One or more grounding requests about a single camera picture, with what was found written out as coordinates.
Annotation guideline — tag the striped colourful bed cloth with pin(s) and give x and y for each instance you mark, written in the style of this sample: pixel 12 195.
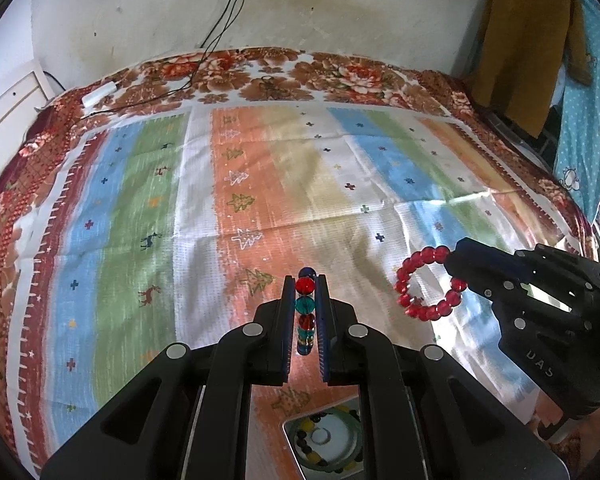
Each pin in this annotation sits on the striped colourful bed cloth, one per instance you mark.
pixel 175 227

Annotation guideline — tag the brown floral blanket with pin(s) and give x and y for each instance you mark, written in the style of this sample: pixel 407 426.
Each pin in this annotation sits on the brown floral blanket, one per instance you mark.
pixel 226 78

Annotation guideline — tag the brown hanging garment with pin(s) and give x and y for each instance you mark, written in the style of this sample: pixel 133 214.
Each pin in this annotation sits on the brown hanging garment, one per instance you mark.
pixel 524 44

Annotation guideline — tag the silver metal jewelry box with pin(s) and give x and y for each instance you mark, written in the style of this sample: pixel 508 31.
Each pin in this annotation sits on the silver metal jewelry box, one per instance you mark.
pixel 332 432

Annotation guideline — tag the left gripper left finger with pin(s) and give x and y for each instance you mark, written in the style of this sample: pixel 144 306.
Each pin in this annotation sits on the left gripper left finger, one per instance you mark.
pixel 186 414

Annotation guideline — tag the white power adapter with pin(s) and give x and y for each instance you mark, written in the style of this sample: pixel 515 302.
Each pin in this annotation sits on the white power adapter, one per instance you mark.
pixel 96 96

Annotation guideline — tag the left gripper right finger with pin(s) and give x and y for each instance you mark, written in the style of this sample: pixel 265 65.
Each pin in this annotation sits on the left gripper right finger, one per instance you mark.
pixel 423 415

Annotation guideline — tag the white wooden headboard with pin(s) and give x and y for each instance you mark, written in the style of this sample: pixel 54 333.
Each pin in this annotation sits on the white wooden headboard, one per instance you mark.
pixel 23 93

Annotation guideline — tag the blue patterned curtain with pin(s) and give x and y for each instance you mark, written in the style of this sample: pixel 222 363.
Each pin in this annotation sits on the blue patterned curtain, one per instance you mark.
pixel 577 163

